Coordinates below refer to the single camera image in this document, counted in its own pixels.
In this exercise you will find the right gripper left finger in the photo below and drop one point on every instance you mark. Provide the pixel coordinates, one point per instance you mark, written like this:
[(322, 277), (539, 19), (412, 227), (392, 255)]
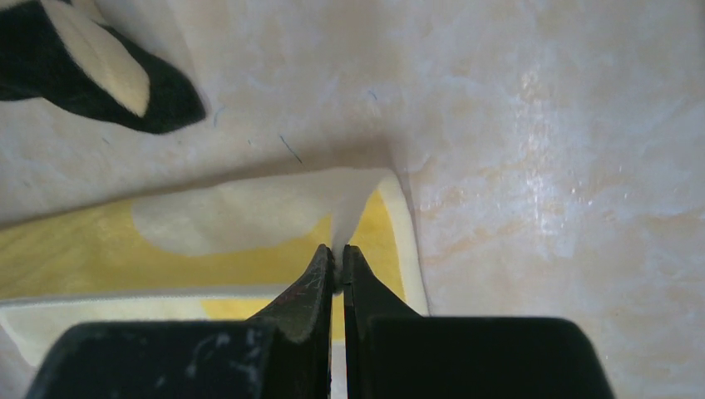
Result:
[(283, 351)]

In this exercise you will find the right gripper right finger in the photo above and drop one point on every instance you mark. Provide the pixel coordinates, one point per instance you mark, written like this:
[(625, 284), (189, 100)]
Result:
[(392, 351)]

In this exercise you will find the black pillow with tan flowers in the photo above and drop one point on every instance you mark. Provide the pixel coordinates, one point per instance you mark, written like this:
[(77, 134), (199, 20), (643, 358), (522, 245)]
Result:
[(66, 52)]

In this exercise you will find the pale yellow cream towel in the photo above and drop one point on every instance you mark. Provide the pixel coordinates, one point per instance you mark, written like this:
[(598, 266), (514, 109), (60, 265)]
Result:
[(213, 253)]

